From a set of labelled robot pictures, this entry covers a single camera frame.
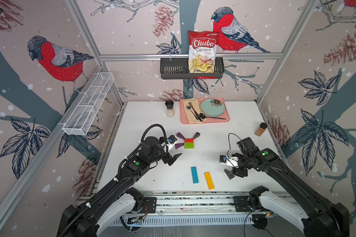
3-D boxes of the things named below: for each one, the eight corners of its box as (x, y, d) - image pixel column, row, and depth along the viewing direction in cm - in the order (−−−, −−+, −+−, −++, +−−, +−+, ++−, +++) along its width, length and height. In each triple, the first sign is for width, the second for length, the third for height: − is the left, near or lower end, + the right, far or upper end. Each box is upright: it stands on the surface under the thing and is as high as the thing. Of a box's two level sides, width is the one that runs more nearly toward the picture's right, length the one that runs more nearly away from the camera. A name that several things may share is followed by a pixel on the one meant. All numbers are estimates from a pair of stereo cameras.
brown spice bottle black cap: (253, 134, 103) (259, 126, 96) (256, 129, 106) (261, 121, 98) (259, 137, 101) (265, 129, 94) (262, 132, 104) (268, 124, 97)
